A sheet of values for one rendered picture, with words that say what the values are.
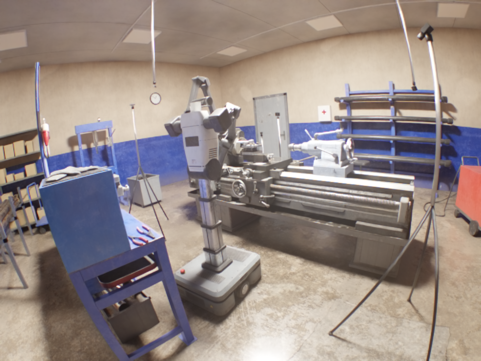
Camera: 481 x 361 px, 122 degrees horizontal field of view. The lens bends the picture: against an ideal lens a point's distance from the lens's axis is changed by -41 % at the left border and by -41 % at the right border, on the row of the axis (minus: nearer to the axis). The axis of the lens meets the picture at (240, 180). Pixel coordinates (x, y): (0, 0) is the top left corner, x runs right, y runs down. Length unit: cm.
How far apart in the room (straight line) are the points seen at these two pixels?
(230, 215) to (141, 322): 183
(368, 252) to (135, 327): 205
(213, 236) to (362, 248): 136
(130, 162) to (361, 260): 522
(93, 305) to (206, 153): 115
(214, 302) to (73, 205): 119
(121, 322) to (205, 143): 139
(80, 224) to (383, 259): 223
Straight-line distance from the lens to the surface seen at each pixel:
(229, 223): 305
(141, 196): 456
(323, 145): 227
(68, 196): 102
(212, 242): 178
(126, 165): 580
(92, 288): 132
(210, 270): 190
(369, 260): 228
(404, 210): 194
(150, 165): 605
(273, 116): 621
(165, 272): 129
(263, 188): 234
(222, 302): 173
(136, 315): 178
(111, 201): 105
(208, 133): 153
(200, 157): 154
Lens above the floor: 136
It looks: 14 degrees down
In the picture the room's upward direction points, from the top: 5 degrees counter-clockwise
